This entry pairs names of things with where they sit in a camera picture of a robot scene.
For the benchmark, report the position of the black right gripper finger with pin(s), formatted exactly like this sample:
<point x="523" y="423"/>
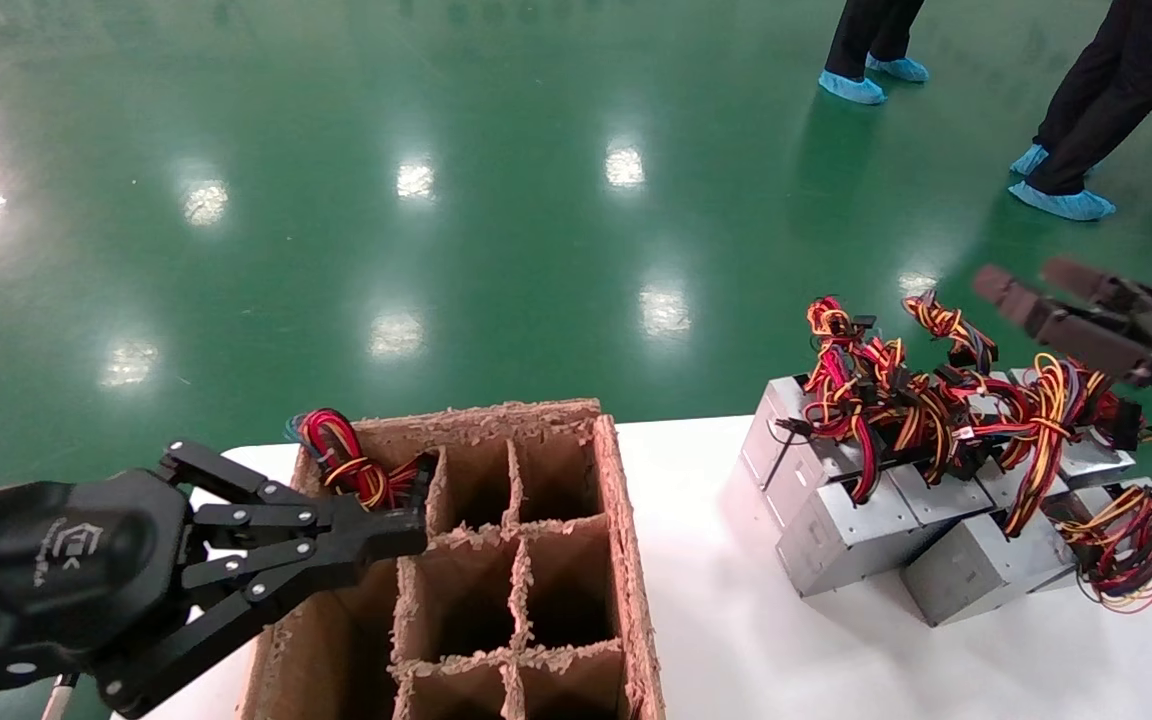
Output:
<point x="1126" y="295"/>
<point x="1086" y="335"/>

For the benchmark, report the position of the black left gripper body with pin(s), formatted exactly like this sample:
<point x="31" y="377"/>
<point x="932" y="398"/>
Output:
<point x="56" y="570"/>

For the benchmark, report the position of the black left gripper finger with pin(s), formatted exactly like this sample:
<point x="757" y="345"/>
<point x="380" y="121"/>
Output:
<point x="356" y="518"/>
<point x="336" y="565"/>

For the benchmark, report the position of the blue shoe cover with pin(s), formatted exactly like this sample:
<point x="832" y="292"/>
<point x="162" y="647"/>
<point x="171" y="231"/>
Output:
<point x="1028" y="160"/>
<point x="1066" y="203"/>
<point x="901" y="68"/>
<point x="851" y="88"/>

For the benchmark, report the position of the thin white rod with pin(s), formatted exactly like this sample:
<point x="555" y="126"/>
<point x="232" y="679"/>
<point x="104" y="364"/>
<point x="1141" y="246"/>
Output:
<point x="58" y="698"/>

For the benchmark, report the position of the person in black trousers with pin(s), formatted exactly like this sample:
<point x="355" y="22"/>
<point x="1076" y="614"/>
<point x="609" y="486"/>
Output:
<point x="866" y="30"/>
<point x="1116" y="80"/>

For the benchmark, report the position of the brown cardboard divider box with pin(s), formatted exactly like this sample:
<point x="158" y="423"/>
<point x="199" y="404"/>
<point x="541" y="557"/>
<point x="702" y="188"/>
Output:
<point x="626" y="560"/>

